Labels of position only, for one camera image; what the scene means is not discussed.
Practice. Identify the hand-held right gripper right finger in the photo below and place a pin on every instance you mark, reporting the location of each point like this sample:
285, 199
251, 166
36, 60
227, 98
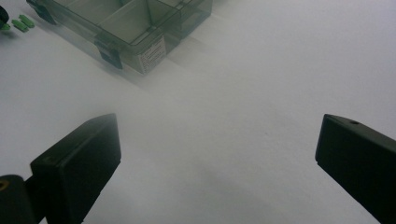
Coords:
358, 161

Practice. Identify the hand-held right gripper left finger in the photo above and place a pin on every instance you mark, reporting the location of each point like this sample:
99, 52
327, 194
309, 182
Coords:
77, 168

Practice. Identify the small green plastic piece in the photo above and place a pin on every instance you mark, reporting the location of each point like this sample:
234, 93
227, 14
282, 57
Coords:
5, 27
26, 20
19, 25

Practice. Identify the smoky clear plastic organizer box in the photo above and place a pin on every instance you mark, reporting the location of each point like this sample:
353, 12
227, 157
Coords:
130, 25

